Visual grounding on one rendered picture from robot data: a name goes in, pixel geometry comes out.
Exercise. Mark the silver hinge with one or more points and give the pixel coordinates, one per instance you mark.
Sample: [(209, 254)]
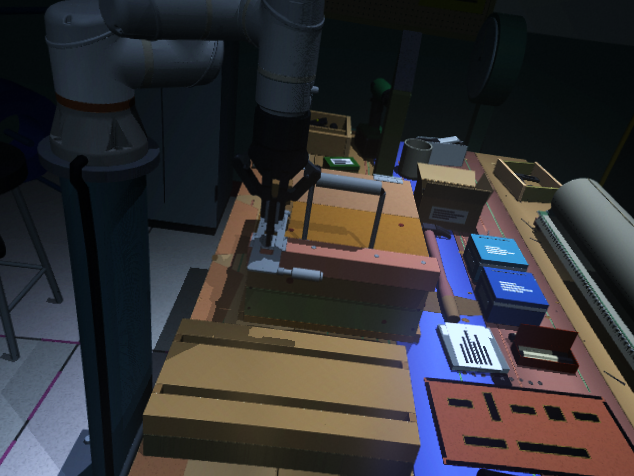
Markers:
[(387, 177)]

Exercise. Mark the open wooden box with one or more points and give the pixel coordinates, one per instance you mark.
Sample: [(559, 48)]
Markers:
[(329, 138)]

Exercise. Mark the grey round cup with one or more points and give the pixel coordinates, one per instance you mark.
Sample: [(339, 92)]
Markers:
[(415, 156)]

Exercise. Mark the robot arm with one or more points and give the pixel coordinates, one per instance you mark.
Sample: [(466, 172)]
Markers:
[(173, 54)]

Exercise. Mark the dark red open case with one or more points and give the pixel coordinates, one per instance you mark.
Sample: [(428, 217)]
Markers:
[(545, 349)]

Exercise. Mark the olive upright post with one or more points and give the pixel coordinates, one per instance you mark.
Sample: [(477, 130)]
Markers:
[(398, 109)]

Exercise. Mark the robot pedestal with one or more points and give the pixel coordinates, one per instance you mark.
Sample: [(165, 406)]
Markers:
[(111, 297)]

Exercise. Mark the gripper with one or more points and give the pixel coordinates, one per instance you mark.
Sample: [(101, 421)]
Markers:
[(277, 141)]

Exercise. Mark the pine crate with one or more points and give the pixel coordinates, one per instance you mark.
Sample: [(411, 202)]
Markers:
[(327, 312)]

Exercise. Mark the grey box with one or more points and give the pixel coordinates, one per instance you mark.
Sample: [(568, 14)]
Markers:
[(448, 154)]

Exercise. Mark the tan slatted wooden box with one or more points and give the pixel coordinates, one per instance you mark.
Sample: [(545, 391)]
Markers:
[(277, 386)]

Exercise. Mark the grey metal latch bar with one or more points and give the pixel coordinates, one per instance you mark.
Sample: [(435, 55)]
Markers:
[(304, 274)]

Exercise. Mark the red-brown slotted panel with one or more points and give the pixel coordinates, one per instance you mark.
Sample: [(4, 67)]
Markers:
[(525, 426)]

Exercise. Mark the green-capped dark bottle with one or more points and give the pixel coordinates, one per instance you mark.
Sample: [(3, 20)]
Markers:
[(374, 119)]

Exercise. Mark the dark blue box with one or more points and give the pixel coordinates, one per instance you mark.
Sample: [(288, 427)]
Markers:
[(515, 294)]

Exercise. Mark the shallow wooden tray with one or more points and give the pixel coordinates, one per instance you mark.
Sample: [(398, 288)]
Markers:
[(527, 180)]

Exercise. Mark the small green labelled box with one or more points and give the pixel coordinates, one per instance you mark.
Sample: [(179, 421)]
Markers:
[(342, 162)]

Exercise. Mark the white card with black bars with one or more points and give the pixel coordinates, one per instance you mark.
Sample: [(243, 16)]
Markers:
[(473, 346)]

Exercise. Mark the pine crate lid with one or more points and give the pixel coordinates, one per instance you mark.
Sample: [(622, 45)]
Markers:
[(356, 262)]

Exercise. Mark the large green round wheel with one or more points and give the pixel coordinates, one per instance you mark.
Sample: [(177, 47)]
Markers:
[(498, 59)]

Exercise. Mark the dark cabinet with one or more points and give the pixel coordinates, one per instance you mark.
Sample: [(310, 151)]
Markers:
[(190, 158)]

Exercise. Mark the large grey roll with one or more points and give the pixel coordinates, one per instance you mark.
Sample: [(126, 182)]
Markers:
[(594, 218)]

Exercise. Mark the brown cardboard box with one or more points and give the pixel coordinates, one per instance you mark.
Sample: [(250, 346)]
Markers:
[(450, 198)]

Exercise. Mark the yellow pole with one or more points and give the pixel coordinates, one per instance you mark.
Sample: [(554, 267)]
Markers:
[(616, 148)]

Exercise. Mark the light blue box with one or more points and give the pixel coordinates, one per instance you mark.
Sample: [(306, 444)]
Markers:
[(495, 250)]

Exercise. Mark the blue bench mat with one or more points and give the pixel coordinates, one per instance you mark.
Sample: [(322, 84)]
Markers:
[(432, 356)]

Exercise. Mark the grey metal hasp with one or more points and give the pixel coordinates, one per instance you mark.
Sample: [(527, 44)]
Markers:
[(262, 260)]

